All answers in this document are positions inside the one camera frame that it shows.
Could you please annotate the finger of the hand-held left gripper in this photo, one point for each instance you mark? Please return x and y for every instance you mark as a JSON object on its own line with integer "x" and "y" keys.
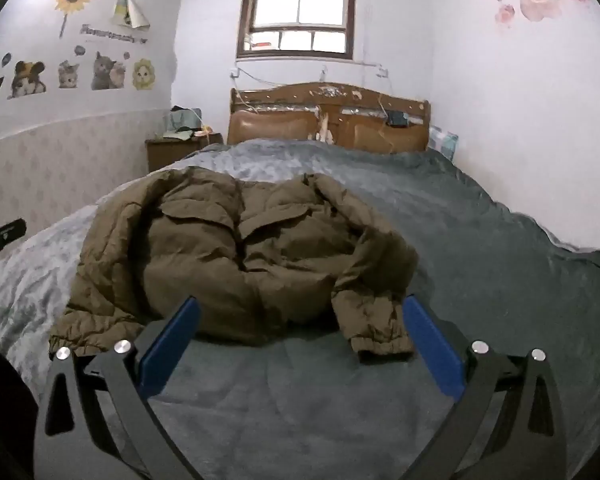
{"x": 5, "y": 236}

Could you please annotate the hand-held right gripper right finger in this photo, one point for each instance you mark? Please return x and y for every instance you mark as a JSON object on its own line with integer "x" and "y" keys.
{"x": 432, "y": 350}

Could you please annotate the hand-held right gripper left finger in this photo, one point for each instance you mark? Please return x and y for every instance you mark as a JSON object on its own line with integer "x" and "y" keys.
{"x": 170, "y": 345}

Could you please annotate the olive green padded jacket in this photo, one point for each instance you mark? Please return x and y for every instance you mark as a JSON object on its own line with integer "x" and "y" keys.
{"x": 205, "y": 260}

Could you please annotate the bed with grey blanket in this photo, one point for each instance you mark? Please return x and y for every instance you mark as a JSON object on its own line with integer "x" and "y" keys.
{"x": 479, "y": 260}

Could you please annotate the brown wooden nightstand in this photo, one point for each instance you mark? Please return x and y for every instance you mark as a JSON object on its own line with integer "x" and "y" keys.
{"x": 170, "y": 152}

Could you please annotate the pale patterned pillow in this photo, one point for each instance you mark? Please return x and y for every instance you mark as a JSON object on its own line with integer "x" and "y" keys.
{"x": 444, "y": 142}

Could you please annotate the teal bag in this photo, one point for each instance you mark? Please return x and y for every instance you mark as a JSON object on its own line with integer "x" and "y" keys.
{"x": 180, "y": 120}

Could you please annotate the dark object on headboard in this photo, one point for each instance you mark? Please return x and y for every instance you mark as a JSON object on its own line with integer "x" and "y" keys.
{"x": 397, "y": 119}

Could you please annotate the brown wooden headboard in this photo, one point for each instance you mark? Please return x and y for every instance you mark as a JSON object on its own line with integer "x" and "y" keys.
{"x": 280, "y": 130}

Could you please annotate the brown framed window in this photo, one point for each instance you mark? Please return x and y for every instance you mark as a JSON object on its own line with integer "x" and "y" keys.
{"x": 300, "y": 5}

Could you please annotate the lettering wall sticker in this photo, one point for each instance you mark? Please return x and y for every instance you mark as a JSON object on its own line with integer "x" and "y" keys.
{"x": 112, "y": 32}

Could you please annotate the triangular peeling wall sticker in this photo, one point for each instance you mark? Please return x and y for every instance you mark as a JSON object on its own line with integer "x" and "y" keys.
{"x": 130, "y": 12}

